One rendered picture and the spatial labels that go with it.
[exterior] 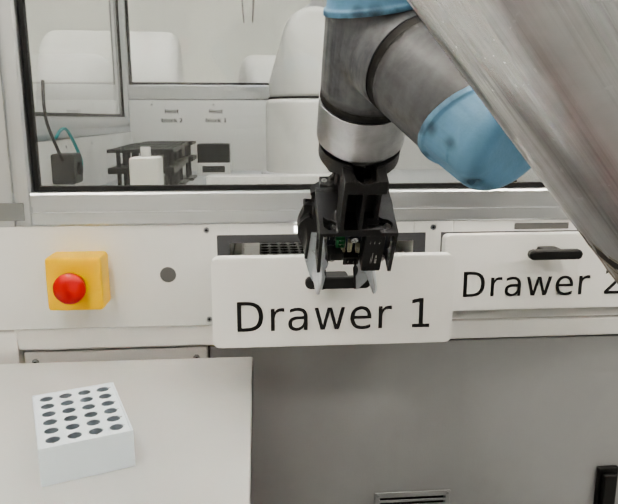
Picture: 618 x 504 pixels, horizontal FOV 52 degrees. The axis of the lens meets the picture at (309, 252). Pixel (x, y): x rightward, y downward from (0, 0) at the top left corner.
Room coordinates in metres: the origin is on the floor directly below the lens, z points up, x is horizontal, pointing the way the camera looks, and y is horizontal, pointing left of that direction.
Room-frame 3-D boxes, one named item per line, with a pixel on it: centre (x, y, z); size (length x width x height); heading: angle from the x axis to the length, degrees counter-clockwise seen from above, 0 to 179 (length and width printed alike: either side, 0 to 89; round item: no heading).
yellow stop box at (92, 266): (0.81, 0.31, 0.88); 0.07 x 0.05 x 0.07; 95
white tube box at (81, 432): (0.59, 0.23, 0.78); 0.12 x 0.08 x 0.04; 25
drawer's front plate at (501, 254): (0.88, -0.33, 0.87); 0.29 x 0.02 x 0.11; 95
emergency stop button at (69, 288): (0.78, 0.31, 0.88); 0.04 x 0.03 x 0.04; 95
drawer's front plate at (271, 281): (0.73, -0.03, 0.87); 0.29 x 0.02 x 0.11; 95
